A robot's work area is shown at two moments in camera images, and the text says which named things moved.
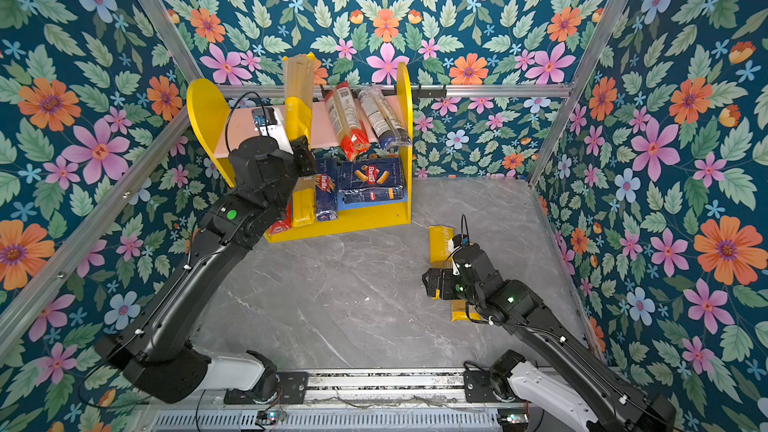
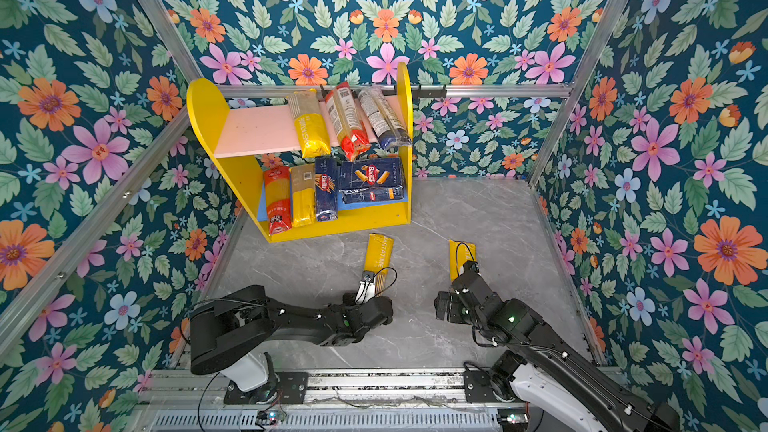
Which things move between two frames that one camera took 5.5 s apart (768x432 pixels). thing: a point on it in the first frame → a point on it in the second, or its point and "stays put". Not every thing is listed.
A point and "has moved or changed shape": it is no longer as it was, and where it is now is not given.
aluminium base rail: x=441 y=389 stays put
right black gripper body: x=452 y=287 → x=456 y=311
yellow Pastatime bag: x=299 y=71 has moved or changed shape
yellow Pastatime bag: x=439 y=237 → x=377 y=260
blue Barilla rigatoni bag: x=371 y=180 stays put
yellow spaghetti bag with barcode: x=304 y=202 stays put
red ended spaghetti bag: x=348 y=123 stays put
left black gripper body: x=303 y=160 → x=352 y=305
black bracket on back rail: x=420 y=93 stays put
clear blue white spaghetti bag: x=383 y=119 stays put
